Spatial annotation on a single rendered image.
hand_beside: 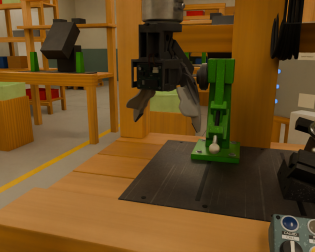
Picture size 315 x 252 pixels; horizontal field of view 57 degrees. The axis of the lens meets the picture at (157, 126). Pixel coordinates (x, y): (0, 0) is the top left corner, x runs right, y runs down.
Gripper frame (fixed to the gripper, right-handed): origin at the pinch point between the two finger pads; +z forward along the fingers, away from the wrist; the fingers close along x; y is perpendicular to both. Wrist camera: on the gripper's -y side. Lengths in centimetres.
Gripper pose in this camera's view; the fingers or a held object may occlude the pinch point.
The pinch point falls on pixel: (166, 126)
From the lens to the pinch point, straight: 60.3
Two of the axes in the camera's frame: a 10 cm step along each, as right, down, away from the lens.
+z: -0.1, 9.6, 2.6
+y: -5.4, 2.2, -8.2
